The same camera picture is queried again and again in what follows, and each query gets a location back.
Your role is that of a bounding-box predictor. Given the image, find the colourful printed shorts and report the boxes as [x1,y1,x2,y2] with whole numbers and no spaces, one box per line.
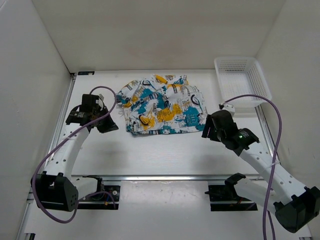
[116,74,208,136]

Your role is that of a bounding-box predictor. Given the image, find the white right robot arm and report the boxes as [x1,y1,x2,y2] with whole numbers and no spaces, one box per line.
[202,110,320,233]

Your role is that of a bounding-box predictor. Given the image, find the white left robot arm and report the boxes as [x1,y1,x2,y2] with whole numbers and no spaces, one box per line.
[31,103,118,215]

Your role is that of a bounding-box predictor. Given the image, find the black corner label plate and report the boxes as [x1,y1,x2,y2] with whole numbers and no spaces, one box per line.
[77,71,95,76]

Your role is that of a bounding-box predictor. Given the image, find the white perforated plastic basket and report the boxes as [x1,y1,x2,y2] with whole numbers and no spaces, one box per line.
[214,56,272,110]

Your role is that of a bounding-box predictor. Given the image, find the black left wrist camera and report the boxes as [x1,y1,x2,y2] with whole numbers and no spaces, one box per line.
[79,94,105,113]

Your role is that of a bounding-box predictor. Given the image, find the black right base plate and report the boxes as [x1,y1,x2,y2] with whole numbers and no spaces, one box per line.
[205,185,258,212]

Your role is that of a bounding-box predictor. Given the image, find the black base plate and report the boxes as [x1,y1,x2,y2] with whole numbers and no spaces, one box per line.
[205,185,258,212]
[72,175,121,210]

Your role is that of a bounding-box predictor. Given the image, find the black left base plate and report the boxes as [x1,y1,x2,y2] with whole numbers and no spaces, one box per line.
[72,175,121,210]

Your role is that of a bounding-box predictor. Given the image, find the aluminium frame rail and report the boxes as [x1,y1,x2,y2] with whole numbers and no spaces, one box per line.
[15,72,313,240]

